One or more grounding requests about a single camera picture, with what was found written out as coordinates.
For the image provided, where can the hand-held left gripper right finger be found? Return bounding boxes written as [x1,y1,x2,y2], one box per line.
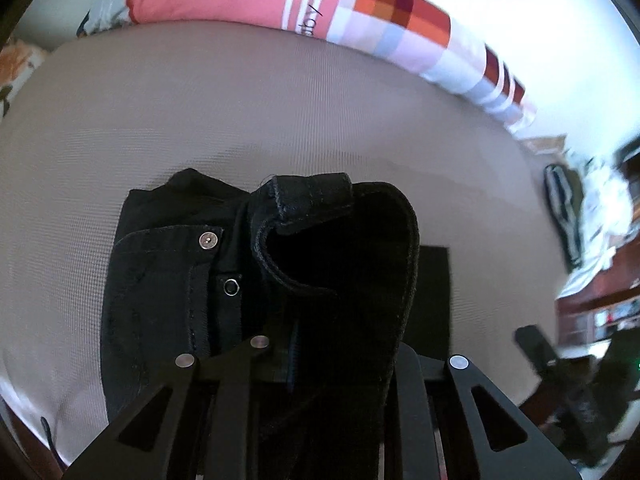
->
[386,344,584,480]

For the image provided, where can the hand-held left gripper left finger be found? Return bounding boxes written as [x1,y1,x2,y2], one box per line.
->
[64,335,297,480]

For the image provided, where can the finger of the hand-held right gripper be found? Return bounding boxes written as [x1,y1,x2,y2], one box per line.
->
[515,325,615,467]

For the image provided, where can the black pants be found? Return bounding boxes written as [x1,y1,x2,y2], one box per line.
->
[100,169,452,480]

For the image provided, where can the brown wooden cabinet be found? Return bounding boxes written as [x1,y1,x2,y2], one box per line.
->
[555,240,640,361]

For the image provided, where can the white crumpled cloth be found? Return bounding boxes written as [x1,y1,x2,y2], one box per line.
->
[555,152,640,297]

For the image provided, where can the striped dark garment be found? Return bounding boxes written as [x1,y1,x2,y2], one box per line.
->
[544,162,587,271]

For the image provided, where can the orange patterned cloth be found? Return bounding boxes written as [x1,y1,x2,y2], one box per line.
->
[524,134,569,155]

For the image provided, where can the floral pillow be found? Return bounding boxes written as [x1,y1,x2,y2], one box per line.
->
[0,40,51,116]

